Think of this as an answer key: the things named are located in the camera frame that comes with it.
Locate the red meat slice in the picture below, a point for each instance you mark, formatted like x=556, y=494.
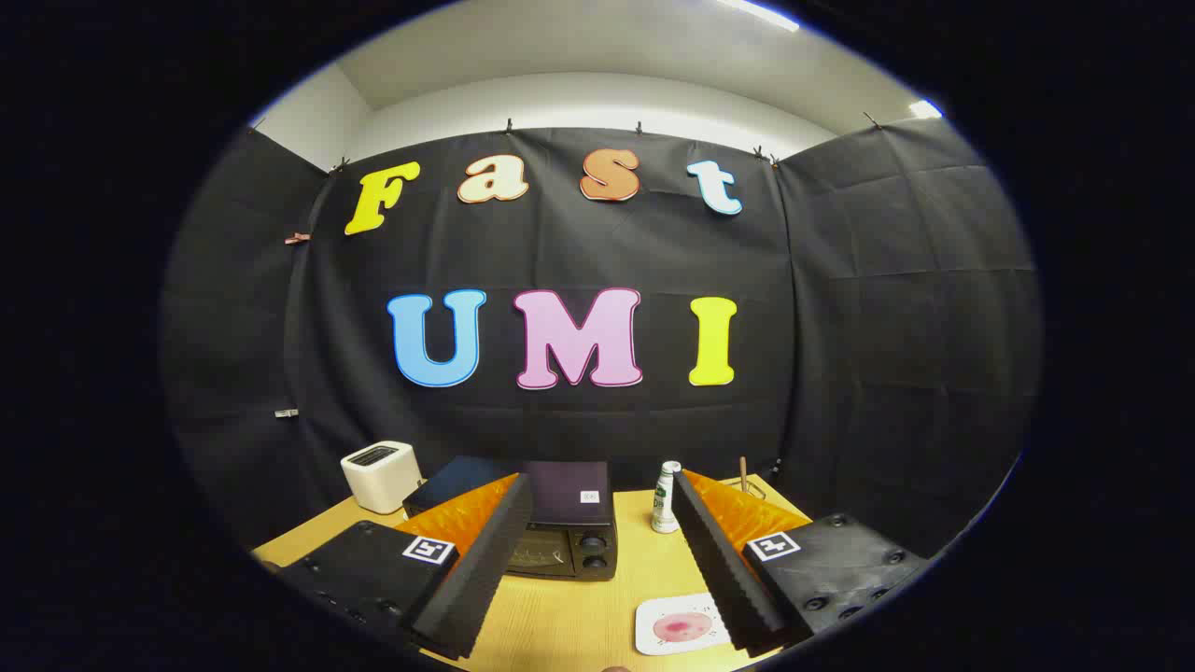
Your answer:
x=677, y=627

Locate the black backdrop cloth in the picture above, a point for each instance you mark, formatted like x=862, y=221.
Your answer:
x=840, y=327

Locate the white plastic bottle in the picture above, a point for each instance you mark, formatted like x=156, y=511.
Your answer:
x=666, y=504

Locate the white square plate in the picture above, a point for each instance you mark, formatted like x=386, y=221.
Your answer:
x=686, y=607

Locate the white bread toaster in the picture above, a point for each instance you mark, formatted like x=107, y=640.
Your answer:
x=378, y=476

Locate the black toaster oven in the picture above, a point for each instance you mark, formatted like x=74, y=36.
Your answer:
x=565, y=495

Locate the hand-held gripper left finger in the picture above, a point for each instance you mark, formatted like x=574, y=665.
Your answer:
x=485, y=560

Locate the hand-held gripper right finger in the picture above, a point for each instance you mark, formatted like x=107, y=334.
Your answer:
x=724, y=569

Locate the wooden stick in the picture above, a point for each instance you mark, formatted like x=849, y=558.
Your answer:
x=744, y=471

